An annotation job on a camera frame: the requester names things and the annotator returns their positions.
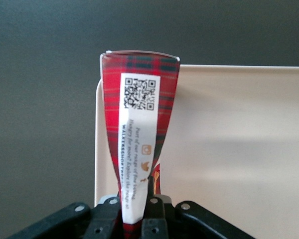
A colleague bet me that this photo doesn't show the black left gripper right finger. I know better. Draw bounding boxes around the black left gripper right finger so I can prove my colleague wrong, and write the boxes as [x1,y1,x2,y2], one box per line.
[141,175,255,239]

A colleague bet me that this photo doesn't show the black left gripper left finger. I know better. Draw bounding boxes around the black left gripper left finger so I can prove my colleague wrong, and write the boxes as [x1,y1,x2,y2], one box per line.
[6,195,121,239]

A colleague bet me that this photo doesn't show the red tartan cookie box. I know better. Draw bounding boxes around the red tartan cookie box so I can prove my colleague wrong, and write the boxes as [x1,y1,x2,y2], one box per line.
[99,49,181,239]

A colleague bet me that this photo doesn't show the cream plastic tray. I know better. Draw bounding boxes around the cream plastic tray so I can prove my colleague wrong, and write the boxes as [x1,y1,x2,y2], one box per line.
[93,64,299,239]

